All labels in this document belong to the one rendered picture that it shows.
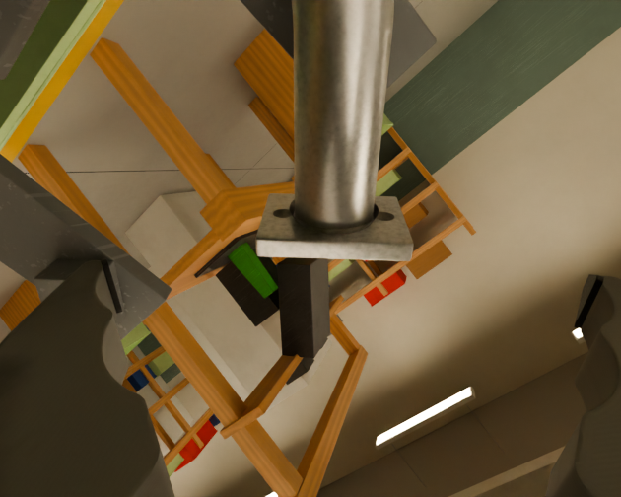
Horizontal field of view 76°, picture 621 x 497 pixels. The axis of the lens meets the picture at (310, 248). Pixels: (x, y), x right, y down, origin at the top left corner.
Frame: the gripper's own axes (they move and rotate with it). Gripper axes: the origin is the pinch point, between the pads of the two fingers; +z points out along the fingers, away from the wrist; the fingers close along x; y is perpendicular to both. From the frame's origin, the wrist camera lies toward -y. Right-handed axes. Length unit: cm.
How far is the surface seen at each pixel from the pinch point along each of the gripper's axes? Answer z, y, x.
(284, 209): 4.0, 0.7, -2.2
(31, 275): 6.5, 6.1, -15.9
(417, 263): 463, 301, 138
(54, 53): 18.9, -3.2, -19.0
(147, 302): 6.5, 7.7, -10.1
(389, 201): 5.0, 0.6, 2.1
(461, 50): 598, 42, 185
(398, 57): 7.1, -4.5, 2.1
